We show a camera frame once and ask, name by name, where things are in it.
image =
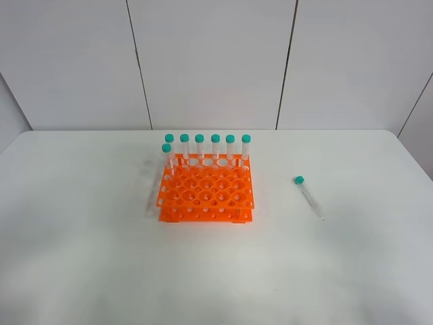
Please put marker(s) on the rack tube second row left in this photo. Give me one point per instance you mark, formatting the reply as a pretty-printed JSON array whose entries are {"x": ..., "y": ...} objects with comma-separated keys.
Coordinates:
[{"x": 169, "y": 163}]

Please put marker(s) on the rack tube far left rear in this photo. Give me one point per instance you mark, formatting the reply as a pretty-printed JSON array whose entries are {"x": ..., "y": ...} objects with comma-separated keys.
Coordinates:
[{"x": 169, "y": 139}]

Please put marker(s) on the green-capped test tube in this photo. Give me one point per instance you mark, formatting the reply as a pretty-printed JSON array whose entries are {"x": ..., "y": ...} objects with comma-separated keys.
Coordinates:
[{"x": 300, "y": 182}]

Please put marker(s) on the orange test tube rack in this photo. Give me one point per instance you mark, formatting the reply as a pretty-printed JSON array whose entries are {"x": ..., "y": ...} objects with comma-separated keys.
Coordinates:
[{"x": 206, "y": 190}]

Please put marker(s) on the rack tube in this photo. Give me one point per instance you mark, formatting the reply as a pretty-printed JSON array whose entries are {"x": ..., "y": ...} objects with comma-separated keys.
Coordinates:
[
  {"x": 184, "y": 138},
  {"x": 169, "y": 139},
  {"x": 199, "y": 138},
  {"x": 230, "y": 140},
  {"x": 246, "y": 139},
  {"x": 215, "y": 139}
]

